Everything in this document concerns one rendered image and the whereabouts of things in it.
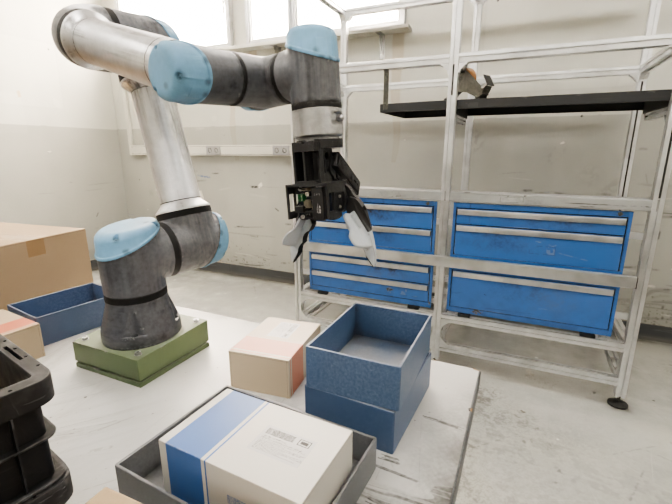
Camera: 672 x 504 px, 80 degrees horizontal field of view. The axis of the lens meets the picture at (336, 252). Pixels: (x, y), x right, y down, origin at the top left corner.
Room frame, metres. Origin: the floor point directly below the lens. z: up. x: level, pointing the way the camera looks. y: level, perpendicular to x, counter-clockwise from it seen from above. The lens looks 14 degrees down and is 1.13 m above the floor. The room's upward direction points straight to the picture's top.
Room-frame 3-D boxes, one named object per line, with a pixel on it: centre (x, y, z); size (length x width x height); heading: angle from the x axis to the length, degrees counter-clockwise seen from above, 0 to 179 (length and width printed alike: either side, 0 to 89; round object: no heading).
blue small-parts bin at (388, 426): (0.62, -0.06, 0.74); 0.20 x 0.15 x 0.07; 152
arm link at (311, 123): (0.63, 0.02, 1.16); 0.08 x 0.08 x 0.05
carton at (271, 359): (0.72, 0.11, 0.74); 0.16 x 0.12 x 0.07; 162
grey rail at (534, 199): (1.99, -0.54, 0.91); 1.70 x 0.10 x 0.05; 65
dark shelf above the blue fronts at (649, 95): (2.07, -0.86, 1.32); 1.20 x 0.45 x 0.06; 65
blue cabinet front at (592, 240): (1.79, -0.90, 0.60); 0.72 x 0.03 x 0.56; 65
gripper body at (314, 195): (0.63, 0.02, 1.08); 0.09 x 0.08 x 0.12; 154
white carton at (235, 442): (0.42, 0.10, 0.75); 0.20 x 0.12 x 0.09; 63
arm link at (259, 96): (0.69, 0.12, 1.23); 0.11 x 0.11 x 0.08; 53
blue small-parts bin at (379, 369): (0.62, -0.06, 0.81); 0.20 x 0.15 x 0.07; 155
